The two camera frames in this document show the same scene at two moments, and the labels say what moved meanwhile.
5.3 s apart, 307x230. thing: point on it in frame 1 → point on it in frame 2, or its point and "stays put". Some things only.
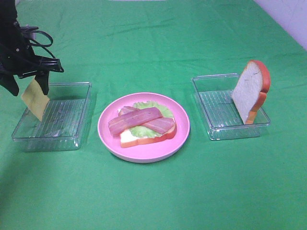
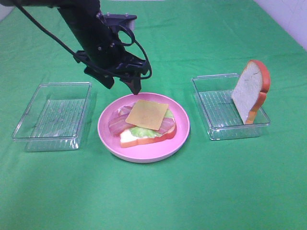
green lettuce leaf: [142, 131] stays put
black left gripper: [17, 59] → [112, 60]
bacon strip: [162, 125] stays put
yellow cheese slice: [35, 99] → [148, 114]
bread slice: [127, 138] stays put
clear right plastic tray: [220, 117] stays put
